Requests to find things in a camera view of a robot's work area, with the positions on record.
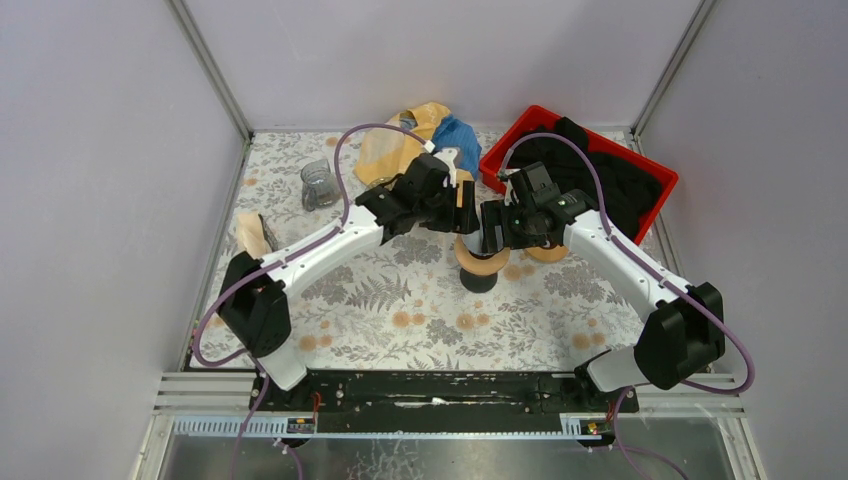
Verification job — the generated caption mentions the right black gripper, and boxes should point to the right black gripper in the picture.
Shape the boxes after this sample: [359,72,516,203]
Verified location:
[480,199,547,254]

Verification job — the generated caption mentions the wooden ring holder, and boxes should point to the wooden ring holder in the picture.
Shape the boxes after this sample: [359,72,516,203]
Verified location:
[525,246,569,263]
[454,235,511,277]

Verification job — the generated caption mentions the white paper coffee filter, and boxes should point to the white paper coffee filter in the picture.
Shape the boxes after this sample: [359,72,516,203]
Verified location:
[461,230,491,258]

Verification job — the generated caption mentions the dark glass carafe red rim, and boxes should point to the dark glass carafe red rim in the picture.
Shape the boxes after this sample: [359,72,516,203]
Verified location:
[459,268,498,294]

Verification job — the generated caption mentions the clear glass pitcher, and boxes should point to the clear glass pitcher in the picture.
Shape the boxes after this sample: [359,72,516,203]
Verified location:
[300,160,340,212]

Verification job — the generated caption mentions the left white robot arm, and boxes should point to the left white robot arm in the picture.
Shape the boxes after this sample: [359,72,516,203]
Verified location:
[214,148,479,411]

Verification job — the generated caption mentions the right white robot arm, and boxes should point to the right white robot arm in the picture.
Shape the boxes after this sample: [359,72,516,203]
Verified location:
[480,163,726,412]

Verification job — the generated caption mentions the orange filter holder box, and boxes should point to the orange filter holder box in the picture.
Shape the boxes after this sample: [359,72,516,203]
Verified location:
[235,212,277,259]

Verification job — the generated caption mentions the yellow cloth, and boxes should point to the yellow cloth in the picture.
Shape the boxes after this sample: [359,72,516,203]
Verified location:
[354,102,453,184]

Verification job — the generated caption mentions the blue cloth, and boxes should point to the blue cloth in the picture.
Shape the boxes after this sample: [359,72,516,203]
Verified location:
[431,114,482,180]

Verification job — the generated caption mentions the red plastic bin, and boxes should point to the red plastic bin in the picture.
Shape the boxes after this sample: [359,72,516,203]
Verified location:
[479,105,678,243]

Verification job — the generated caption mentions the black cloth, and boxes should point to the black cloth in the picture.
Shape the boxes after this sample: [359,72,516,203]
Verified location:
[508,117,662,239]

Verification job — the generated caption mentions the floral table mat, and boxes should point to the floral table mat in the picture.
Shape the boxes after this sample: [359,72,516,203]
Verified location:
[197,132,642,371]

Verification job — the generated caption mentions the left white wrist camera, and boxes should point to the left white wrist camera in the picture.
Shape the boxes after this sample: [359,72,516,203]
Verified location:
[423,141,468,187]

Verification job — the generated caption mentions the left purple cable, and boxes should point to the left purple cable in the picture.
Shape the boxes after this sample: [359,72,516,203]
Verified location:
[192,123,439,480]

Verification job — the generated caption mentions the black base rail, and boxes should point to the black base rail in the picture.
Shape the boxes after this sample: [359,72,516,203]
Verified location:
[250,370,616,434]

